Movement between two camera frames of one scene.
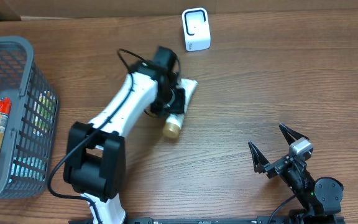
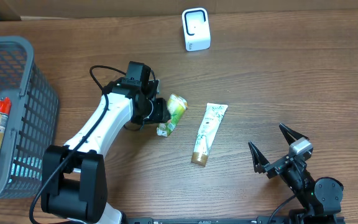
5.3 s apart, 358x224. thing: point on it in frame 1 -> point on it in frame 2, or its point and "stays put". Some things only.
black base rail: x=257 y=219 stays put
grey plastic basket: x=25 y=160 stays put
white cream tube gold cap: x=171 y=129 -> x=214 y=114
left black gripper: x=180 y=104 -> x=163 y=112
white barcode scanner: x=196 y=29 stays put
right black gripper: x=261 y=163 stays put
